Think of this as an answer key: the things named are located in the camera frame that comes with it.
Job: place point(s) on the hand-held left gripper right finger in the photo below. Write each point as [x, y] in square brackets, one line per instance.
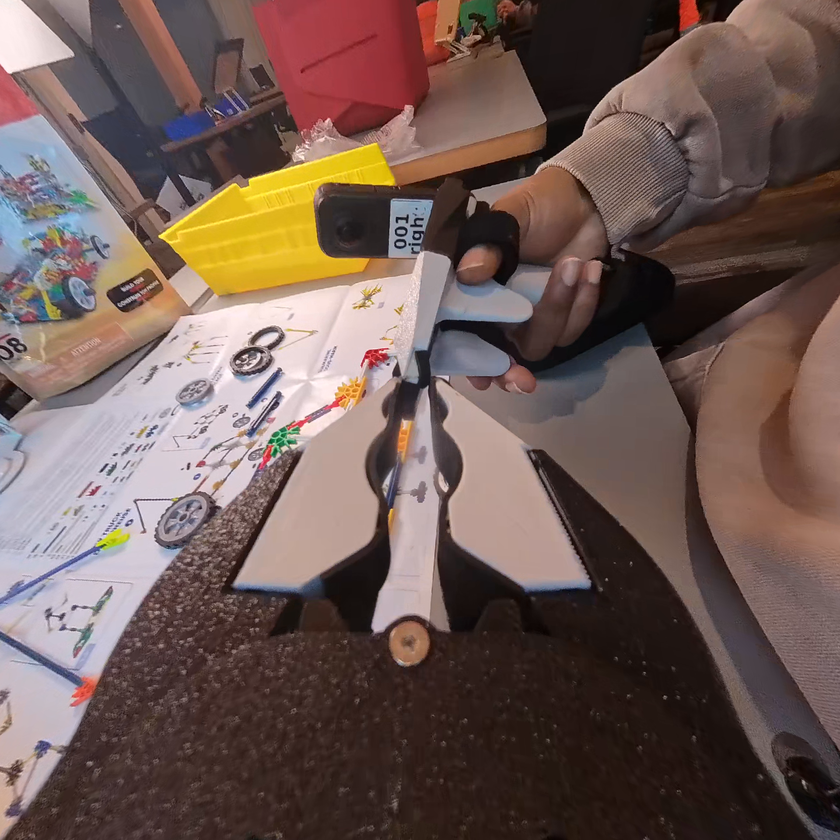
[525, 525]

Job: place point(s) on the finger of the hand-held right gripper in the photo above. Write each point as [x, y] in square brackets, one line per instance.
[479, 305]
[427, 315]

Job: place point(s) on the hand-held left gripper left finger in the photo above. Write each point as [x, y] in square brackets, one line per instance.
[302, 525]

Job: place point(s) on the yellow plastic parts bin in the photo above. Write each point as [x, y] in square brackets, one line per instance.
[263, 236]

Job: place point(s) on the grey plastic spoked wheel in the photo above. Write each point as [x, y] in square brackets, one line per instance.
[194, 393]
[252, 360]
[185, 520]

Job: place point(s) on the short blue plastic rod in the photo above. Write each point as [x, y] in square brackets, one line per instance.
[264, 389]

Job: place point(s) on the person's right forearm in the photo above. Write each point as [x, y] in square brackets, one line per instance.
[709, 105]

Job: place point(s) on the grey desk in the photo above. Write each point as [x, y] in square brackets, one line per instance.
[604, 407]

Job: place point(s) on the person's right hand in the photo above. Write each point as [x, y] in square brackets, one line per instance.
[565, 236]

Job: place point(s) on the clear plastic bag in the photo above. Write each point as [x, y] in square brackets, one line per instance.
[341, 138]

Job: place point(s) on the colourful rod and connector model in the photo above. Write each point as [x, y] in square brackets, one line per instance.
[348, 391]

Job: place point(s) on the thick blue plastic rod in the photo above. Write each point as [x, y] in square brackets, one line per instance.
[264, 415]

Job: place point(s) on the pale side table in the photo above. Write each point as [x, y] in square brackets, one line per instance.
[473, 118]

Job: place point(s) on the large fold-out instruction sheet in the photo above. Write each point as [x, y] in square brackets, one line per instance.
[105, 460]

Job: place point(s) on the blue rods with small connectors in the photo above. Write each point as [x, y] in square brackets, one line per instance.
[59, 567]

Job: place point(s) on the person in beige hoodie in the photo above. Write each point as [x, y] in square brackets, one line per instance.
[775, 499]

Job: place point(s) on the brown construction set bag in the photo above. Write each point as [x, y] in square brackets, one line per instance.
[66, 302]

